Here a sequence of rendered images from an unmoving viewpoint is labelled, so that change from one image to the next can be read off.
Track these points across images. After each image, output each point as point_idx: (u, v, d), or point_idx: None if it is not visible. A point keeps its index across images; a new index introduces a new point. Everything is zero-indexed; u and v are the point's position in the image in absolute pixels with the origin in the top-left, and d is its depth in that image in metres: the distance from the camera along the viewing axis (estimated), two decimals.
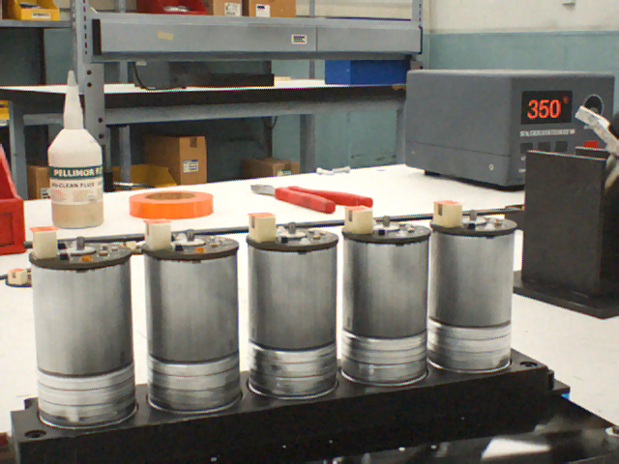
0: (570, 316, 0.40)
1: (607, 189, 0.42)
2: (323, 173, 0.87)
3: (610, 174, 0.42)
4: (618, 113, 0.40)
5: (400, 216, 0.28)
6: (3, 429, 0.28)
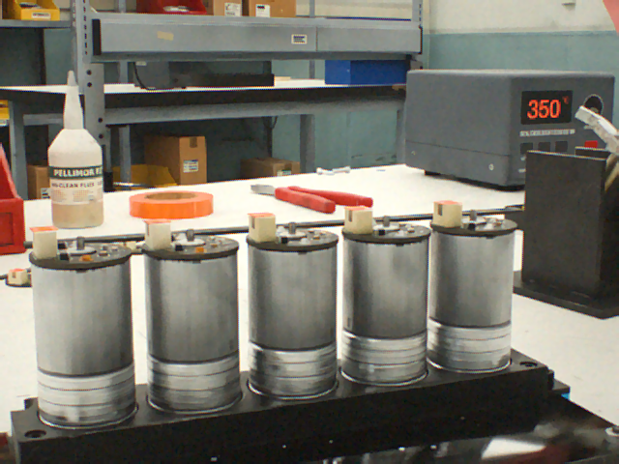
0: (570, 316, 0.40)
1: (616, 176, 0.42)
2: (323, 173, 0.87)
3: None
4: None
5: (400, 216, 0.28)
6: (3, 429, 0.28)
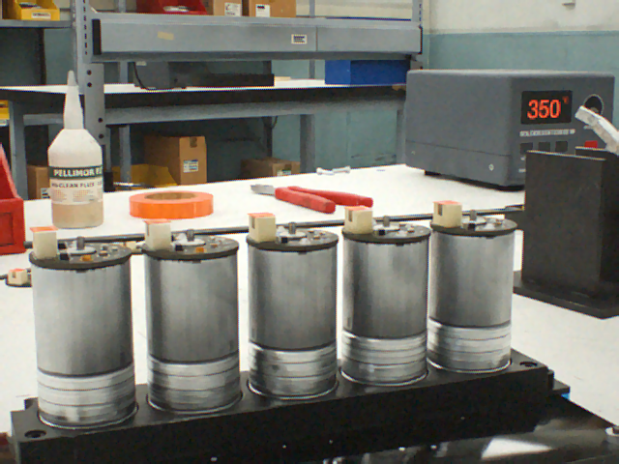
0: (570, 316, 0.40)
1: None
2: (323, 173, 0.87)
3: None
4: None
5: (400, 216, 0.28)
6: (3, 429, 0.28)
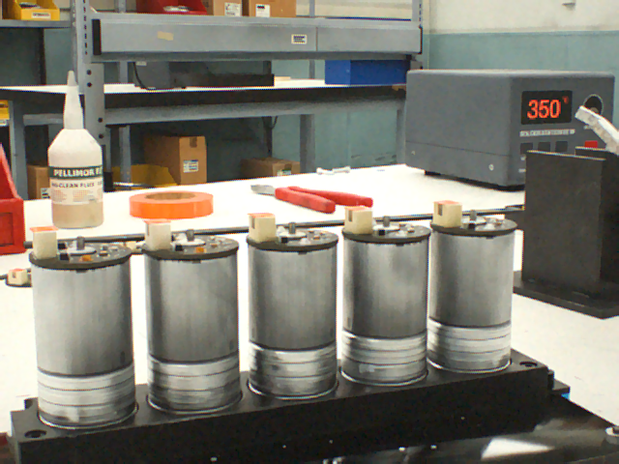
0: (570, 316, 0.40)
1: None
2: (323, 173, 0.87)
3: None
4: None
5: (400, 216, 0.28)
6: (3, 429, 0.28)
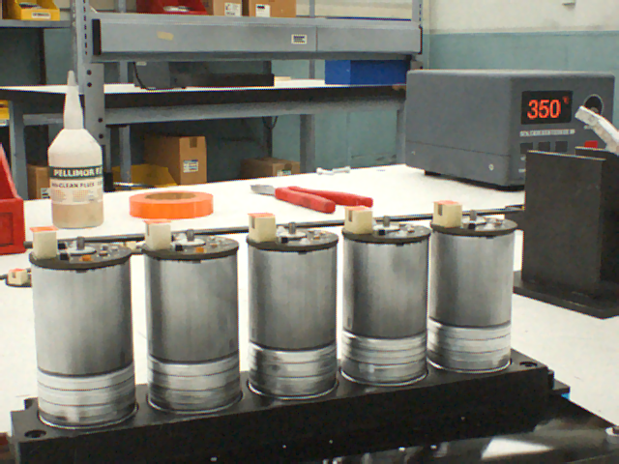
0: (570, 316, 0.40)
1: None
2: (323, 173, 0.87)
3: None
4: None
5: (400, 216, 0.28)
6: (3, 429, 0.28)
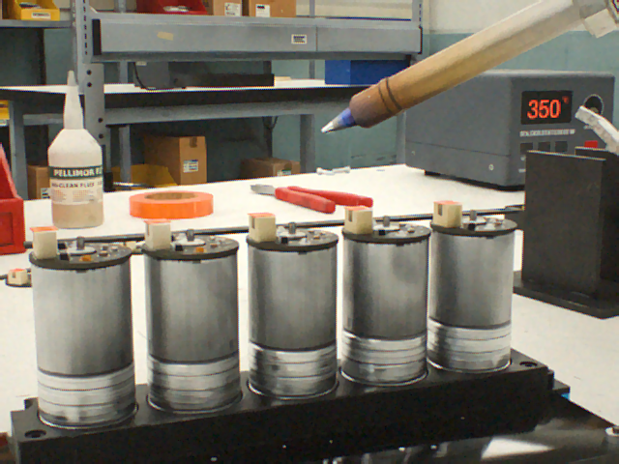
0: (570, 316, 0.40)
1: (507, 60, 0.19)
2: (323, 173, 0.87)
3: (540, 36, 0.19)
4: None
5: (400, 216, 0.28)
6: (3, 429, 0.28)
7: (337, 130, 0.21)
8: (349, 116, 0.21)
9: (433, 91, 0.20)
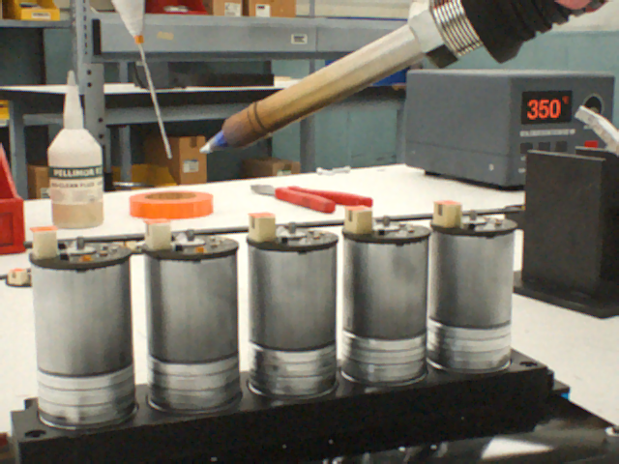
0: (570, 316, 0.40)
1: (362, 88, 0.21)
2: (323, 173, 0.87)
3: (388, 67, 0.20)
4: None
5: (400, 216, 0.28)
6: (3, 429, 0.28)
7: (213, 150, 0.23)
8: (222, 137, 0.22)
9: (296, 116, 0.21)
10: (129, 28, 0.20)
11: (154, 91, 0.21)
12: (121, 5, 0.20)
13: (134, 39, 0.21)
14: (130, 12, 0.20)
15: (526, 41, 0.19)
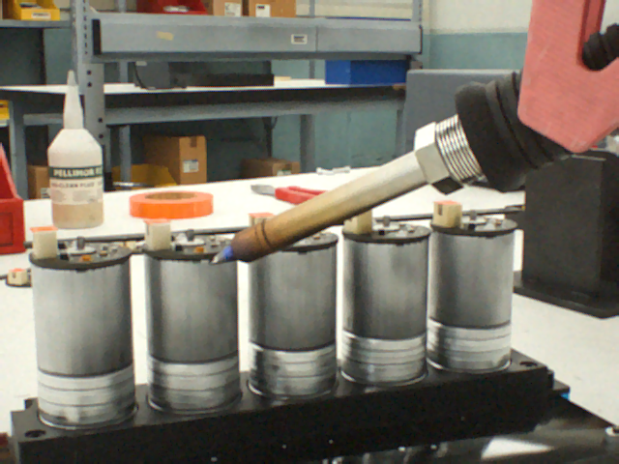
0: (570, 316, 0.40)
1: (368, 211, 0.21)
2: (323, 173, 0.87)
3: (394, 193, 0.21)
4: (476, 99, 0.19)
5: (400, 216, 0.28)
6: (3, 429, 0.28)
7: (221, 263, 0.23)
8: (231, 252, 0.23)
9: (304, 235, 0.22)
10: None
11: None
12: None
13: None
14: None
15: (530, 173, 0.20)
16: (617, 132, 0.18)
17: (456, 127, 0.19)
